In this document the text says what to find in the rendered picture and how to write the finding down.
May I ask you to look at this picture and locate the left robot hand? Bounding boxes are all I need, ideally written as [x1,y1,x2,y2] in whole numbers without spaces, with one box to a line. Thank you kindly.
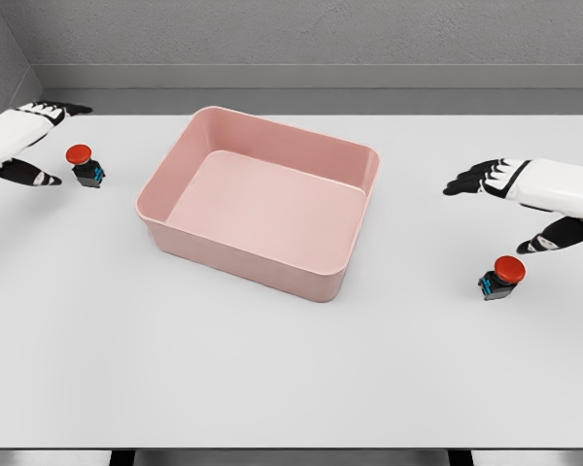
[0,101,94,188]

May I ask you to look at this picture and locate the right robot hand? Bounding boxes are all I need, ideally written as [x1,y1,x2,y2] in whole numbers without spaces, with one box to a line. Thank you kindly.
[442,158,583,255]

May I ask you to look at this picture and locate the pink plastic basket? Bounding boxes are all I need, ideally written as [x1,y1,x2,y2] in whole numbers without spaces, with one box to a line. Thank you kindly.
[134,105,382,305]

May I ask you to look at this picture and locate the red button industrial switch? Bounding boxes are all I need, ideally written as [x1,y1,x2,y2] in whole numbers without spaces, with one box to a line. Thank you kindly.
[65,144,107,189]
[477,255,527,303]

